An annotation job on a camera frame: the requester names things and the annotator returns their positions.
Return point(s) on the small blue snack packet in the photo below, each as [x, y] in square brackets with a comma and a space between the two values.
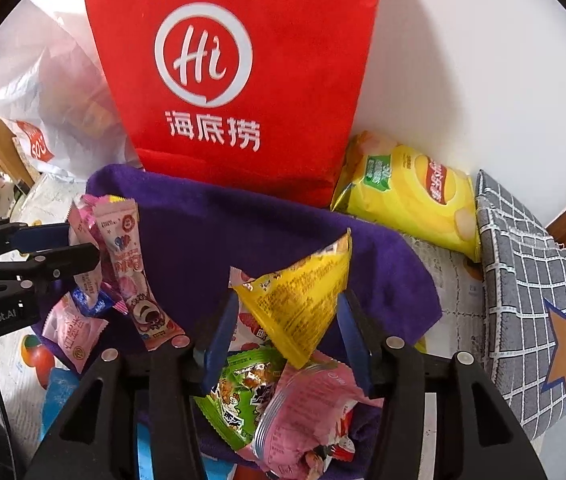
[93, 302]

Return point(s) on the blue tissue pack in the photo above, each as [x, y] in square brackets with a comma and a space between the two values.
[63, 400]

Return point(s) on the yellow chips bag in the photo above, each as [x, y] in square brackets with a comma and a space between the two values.
[413, 195]

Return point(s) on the red and white snack packet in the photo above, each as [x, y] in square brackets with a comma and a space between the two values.
[248, 330]

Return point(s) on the green snack packet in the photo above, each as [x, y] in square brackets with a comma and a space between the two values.
[233, 400]

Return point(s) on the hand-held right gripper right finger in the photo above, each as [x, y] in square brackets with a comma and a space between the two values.
[355, 350]

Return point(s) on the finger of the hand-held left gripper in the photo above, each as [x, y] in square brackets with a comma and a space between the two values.
[43, 237]
[53, 262]

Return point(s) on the grey checked folded cloth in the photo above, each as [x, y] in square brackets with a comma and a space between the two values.
[523, 310]

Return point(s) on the purple towel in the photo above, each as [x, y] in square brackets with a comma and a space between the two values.
[188, 240]

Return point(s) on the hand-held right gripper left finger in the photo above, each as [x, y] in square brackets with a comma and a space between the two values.
[220, 350]

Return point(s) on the light pink snack packet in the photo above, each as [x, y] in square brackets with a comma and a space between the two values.
[75, 335]

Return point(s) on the pink round snack packet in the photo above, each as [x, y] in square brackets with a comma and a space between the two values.
[303, 410]

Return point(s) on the red paper bag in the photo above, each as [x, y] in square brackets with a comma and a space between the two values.
[263, 35]

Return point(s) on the long magenta snack packet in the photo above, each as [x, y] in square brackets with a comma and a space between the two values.
[133, 270]

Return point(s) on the white plastic shopping bag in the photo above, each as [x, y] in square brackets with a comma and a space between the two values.
[63, 85]

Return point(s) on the yellow triangular snack packet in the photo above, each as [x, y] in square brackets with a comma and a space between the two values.
[298, 300]

